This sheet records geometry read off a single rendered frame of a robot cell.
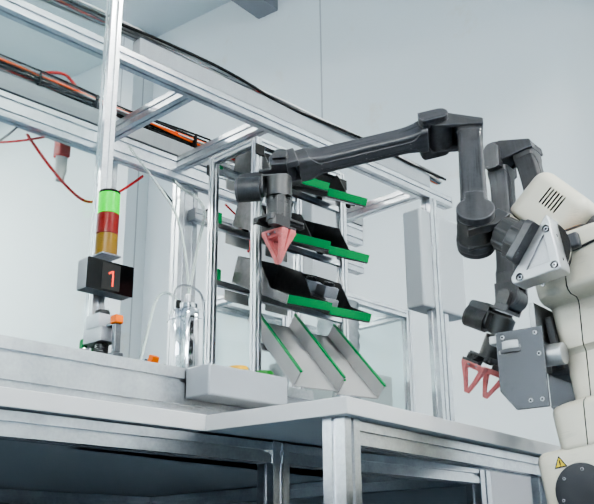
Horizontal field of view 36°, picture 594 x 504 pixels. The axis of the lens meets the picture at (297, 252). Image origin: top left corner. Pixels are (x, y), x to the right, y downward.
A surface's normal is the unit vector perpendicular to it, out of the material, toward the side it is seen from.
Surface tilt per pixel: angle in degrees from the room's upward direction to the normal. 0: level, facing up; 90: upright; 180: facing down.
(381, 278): 90
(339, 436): 90
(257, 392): 90
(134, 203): 90
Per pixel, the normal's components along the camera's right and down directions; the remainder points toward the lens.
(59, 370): 0.71, -0.23
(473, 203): -0.14, -0.78
